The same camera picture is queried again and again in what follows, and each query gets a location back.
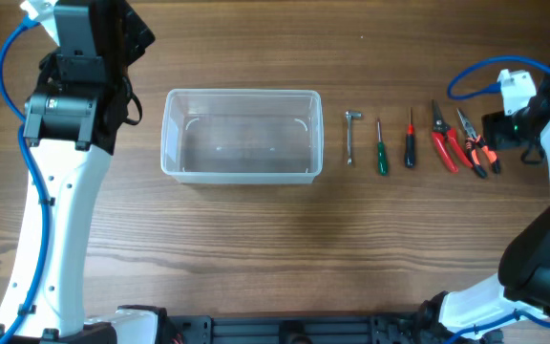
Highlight silver L-shaped socket wrench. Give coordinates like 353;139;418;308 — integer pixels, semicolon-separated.
345;110;362;166

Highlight red handled snips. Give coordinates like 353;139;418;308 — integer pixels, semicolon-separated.
431;99;473;173

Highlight green handled screwdriver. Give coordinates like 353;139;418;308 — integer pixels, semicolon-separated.
376;118;389;176

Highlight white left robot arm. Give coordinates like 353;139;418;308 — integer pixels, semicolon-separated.
0;1;155;343

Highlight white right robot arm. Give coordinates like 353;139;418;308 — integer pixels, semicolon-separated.
413;55;550;343

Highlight red and black screwdriver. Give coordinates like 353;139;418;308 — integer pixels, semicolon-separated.
404;108;416;168

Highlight orange black needle-nose pliers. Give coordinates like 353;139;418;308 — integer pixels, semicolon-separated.
456;108;501;179

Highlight clear plastic container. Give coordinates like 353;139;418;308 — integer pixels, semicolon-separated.
160;89;324;184

